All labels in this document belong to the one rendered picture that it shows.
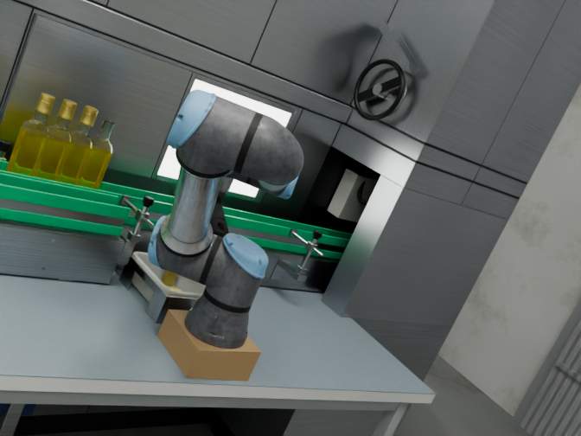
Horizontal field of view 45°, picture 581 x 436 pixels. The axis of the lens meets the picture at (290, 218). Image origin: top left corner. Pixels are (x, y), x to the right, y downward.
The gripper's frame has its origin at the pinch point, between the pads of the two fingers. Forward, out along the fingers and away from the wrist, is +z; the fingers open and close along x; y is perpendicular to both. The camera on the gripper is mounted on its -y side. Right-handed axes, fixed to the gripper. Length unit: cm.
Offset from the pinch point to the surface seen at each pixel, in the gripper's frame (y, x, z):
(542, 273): 58, -316, 3
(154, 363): -23.8, 17.1, 15.4
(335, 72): 41, -61, -58
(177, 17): 42, 3, -54
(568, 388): 7, -307, 52
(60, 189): 20.9, 29.3, -5.1
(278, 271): 20, -54, 8
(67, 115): 25.6, 31.7, -22.7
